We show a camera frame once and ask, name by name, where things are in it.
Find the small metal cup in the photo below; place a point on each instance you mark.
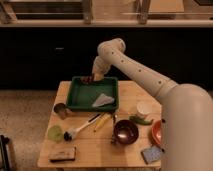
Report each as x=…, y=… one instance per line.
x=60, y=110

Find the yellow corn toy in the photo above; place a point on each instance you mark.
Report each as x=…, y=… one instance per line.
x=104, y=119

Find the green plastic tray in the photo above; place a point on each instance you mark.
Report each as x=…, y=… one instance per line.
x=82, y=96

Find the white folded cloth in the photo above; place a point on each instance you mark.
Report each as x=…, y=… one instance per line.
x=102, y=100

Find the white paper cup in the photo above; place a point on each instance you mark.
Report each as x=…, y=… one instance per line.
x=143, y=109

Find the wooden shelf unit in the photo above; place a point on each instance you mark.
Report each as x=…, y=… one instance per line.
x=106, y=13

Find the wooden table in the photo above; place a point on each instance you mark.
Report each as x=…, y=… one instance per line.
x=95, y=150

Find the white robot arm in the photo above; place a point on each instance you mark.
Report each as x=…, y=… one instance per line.
x=186, y=110

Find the dark red grapes bunch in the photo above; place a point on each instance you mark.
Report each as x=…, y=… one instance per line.
x=87, y=79

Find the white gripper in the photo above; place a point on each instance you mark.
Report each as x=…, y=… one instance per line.
x=100, y=68

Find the black stand at left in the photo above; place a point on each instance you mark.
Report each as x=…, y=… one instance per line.
x=4, y=151

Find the dark brown bowl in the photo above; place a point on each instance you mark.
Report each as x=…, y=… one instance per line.
x=126, y=132

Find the green lettuce toy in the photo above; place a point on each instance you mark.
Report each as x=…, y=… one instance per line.
x=55, y=133

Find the blue sponge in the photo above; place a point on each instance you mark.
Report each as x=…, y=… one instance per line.
x=151, y=154

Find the green pepper toy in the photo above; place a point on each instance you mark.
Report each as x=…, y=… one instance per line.
x=140, y=121

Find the brown rectangular block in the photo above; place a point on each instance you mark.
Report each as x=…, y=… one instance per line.
x=62, y=154

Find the orange bowl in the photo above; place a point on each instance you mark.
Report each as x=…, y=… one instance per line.
x=156, y=132

